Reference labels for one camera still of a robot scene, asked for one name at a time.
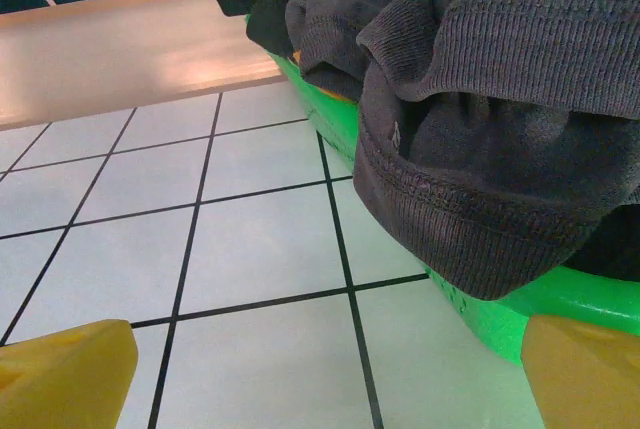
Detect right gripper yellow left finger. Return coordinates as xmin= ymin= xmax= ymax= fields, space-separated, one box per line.
xmin=0 ymin=319 xmax=139 ymax=429

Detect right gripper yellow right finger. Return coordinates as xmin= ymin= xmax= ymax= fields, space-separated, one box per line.
xmin=521 ymin=314 xmax=640 ymax=429

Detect dark grey t-shirt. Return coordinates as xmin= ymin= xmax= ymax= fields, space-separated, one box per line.
xmin=284 ymin=0 xmax=640 ymax=301

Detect green plastic basket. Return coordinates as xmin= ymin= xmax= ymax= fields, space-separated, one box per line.
xmin=244 ymin=13 xmax=640 ymax=370

